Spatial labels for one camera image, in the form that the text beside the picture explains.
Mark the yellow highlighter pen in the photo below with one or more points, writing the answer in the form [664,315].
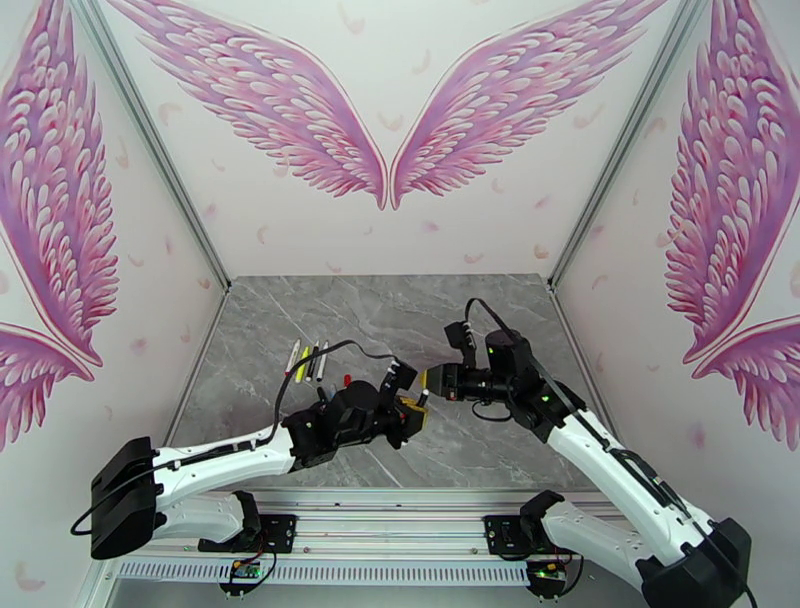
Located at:
[304,364]

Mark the white marker red tip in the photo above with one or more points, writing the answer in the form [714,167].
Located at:
[293,357]

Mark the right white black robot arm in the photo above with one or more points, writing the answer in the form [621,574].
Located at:
[600,450]

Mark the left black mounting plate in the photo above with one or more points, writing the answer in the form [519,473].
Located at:
[278,531]

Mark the black mounting plate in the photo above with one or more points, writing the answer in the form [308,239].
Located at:
[278,531]
[500,531]

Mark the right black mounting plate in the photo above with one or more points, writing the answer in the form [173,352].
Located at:
[500,531]

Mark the left small circuit board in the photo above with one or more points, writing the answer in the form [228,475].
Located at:
[245,570]

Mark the small circuit board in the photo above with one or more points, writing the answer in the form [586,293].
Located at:
[547,570]
[245,570]

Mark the right small circuit board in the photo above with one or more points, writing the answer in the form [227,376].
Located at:
[547,570]

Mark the right aluminium side rail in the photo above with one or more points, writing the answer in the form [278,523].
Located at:
[567,325]

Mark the aluminium side rail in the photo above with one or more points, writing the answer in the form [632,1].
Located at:
[567,325]
[189,375]

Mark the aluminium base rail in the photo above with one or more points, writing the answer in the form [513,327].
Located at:
[387,525]

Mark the left aluminium side rail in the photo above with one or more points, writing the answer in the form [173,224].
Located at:
[189,375]

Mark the right aluminium corner post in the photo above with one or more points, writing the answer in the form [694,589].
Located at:
[625,150]

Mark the aluminium corner post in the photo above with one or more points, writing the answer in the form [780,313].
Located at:
[625,150]
[157,150]

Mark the left aluminium corner post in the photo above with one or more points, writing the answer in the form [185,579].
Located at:
[157,150]

